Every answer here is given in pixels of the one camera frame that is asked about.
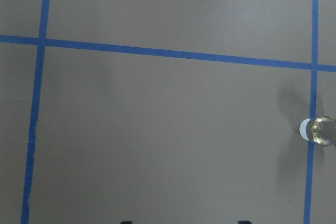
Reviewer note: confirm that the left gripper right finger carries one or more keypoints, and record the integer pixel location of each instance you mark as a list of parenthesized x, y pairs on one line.
[(244, 222)]

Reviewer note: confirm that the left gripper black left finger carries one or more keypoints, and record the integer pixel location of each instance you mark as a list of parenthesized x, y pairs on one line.
[(125, 222)]

